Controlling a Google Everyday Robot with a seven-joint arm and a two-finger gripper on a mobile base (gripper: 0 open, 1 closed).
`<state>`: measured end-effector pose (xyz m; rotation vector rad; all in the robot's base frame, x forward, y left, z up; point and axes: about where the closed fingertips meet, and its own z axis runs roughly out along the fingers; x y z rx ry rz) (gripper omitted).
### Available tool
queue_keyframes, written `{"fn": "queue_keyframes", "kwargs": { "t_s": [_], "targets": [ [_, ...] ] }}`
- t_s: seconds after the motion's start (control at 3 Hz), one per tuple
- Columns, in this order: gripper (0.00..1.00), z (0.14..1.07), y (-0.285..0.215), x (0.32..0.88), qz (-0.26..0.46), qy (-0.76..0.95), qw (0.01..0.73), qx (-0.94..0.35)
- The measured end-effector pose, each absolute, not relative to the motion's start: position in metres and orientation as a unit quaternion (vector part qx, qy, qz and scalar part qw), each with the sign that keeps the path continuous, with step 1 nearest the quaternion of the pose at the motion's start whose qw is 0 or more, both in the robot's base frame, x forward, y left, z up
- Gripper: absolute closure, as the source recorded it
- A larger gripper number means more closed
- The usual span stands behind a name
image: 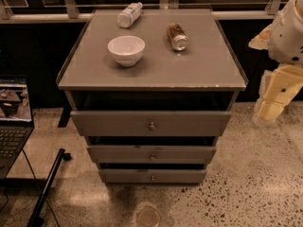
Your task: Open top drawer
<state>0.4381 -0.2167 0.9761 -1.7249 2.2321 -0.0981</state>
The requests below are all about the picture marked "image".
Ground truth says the grey top drawer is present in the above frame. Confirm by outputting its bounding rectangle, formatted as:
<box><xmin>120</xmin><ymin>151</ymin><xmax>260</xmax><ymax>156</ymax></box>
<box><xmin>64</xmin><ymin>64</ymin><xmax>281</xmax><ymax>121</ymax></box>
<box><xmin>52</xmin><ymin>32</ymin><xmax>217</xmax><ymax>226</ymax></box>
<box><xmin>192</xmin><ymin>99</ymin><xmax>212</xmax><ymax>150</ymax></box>
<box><xmin>71</xmin><ymin>111</ymin><xmax>231</xmax><ymax>137</ymax></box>

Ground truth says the black stand leg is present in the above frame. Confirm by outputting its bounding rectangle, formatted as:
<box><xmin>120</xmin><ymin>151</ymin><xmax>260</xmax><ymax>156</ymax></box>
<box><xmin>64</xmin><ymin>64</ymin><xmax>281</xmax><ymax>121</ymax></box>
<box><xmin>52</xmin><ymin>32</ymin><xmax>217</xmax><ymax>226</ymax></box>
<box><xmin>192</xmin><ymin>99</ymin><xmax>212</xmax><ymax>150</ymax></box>
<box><xmin>27</xmin><ymin>148</ymin><xmax>68</xmax><ymax>227</ymax></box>

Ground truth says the white ceramic bowl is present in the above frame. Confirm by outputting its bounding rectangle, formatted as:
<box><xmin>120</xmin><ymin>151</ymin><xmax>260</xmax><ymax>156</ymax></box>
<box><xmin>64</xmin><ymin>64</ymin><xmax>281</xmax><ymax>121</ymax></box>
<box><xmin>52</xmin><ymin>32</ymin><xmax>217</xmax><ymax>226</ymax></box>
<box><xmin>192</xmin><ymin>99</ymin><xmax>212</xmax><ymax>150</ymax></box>
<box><xmin>107</xmin><ymin>36</ymin><xmax>145</xmax><ymax>66</ymax></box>

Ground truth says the brown drink can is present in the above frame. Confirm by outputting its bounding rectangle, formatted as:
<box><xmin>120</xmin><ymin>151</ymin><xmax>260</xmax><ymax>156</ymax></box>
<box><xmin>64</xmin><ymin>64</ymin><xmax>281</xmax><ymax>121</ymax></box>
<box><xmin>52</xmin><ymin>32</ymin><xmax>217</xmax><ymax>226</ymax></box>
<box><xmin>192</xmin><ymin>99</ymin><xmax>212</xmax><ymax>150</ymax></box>
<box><xmin>167</xmin><ymin>23</ymin><xmax>188</xmax><ymax>51</ymax></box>

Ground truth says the grey drawer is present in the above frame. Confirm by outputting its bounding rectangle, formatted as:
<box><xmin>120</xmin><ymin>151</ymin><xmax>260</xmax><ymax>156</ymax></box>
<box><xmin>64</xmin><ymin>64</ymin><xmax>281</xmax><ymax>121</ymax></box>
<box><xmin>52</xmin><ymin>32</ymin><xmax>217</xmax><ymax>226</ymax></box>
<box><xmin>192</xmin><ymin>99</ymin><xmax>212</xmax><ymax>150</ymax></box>
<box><xmin>87</xmin><ymin>145</ymin><xmax>216</xmax><ymax>164</ymax></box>
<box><xmin>98</xmin><ymin>169</ymin><xmax>206</xmax><ymax>184</ymax></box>
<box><xmin>71</xmin><ymin>111</ymin><xmax>231</xmax><ymax>137</ymax></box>

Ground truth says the black cable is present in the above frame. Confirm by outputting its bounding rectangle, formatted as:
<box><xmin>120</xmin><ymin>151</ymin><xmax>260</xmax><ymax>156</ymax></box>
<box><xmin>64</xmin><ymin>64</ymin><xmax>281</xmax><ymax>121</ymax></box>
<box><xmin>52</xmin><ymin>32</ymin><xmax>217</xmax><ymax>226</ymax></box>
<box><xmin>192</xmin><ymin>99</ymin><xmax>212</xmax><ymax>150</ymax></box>
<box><xmin>0</xmin><ymin>148</ymin><xmax>61</xmax><ymax>227</ymax></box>

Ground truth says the round floor drain cover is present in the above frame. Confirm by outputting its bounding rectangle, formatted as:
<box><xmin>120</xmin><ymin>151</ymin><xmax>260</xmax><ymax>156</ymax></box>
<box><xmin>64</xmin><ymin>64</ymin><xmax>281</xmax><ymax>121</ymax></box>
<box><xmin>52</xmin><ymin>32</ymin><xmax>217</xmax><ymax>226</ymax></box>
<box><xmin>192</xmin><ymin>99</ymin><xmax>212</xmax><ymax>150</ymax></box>
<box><xmin>136</xmin><ymin>205</ymin><xmax>161</xmax><ymax>227</ymax></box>

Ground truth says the grey drawer cabinet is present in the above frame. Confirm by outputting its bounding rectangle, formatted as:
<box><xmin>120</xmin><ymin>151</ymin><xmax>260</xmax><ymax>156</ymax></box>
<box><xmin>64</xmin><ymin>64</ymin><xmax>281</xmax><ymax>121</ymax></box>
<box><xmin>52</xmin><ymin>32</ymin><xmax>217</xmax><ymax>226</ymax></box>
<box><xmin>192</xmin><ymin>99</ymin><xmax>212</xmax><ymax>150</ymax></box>
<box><xmin>57</xmin><ymin>9</ymin><xmax>247</xmax><ymax>171</ymax></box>

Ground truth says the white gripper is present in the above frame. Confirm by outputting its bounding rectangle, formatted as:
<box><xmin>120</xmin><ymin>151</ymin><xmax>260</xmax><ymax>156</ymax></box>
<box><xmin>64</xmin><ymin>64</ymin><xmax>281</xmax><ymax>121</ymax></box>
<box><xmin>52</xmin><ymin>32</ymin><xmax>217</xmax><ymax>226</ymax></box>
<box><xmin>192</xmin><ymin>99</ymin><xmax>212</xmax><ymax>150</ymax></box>
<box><xmin>248</xmin><ymin>26</ymin><xmax>303</xmax><ymax>121</ymax></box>

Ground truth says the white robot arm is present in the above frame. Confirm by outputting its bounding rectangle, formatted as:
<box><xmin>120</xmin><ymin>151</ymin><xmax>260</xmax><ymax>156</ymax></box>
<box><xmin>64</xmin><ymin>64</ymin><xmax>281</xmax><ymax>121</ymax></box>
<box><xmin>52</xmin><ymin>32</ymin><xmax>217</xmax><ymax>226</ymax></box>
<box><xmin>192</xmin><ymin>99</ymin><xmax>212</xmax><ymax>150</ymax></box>
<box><xmin>248</xmin><ymin>0</ymin><xmax>303</xmax><ymax>121</ymax></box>

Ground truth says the black laptop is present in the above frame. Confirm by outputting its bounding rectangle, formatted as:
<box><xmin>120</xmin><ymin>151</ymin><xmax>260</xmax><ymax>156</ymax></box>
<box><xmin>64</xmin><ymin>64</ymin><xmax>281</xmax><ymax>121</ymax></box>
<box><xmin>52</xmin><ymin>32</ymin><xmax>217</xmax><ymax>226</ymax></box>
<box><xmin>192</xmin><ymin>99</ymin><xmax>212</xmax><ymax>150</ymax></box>
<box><xmin>0</xmin><ymin>75</ymin><xmax>34</xmax><ymax>180</ymax></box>

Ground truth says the grey middle drawer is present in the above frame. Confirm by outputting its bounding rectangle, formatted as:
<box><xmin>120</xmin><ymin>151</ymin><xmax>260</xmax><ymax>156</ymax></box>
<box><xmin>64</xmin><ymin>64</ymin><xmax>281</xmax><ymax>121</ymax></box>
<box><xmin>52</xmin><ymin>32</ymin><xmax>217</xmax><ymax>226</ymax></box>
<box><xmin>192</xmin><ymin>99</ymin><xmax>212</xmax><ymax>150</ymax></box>
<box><xmin>87</xmin><ymin>145</ymin><xmax>216</xmax><ymax>164</ymax></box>

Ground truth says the clear plastic water bottle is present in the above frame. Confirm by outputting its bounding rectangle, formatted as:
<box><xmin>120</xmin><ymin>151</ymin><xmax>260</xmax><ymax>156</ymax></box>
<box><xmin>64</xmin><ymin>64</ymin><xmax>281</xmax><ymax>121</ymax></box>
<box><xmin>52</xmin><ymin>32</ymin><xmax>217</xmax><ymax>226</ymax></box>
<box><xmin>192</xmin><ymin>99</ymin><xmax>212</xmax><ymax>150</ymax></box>
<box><xmin>117</xmin><ymin>2</ymin><xmax>143</xmax><ymax>28</ymax></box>

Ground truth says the grey bottom drawer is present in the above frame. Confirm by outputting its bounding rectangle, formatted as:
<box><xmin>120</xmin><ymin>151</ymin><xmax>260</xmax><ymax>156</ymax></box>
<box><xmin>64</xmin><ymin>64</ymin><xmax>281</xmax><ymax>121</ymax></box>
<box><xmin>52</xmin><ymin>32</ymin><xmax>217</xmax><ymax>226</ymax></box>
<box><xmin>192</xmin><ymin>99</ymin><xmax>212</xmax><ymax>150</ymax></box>
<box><xmin>98</xmin><ymin>169</ymin><xmax>206</xmax><ymax>184</ymax></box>

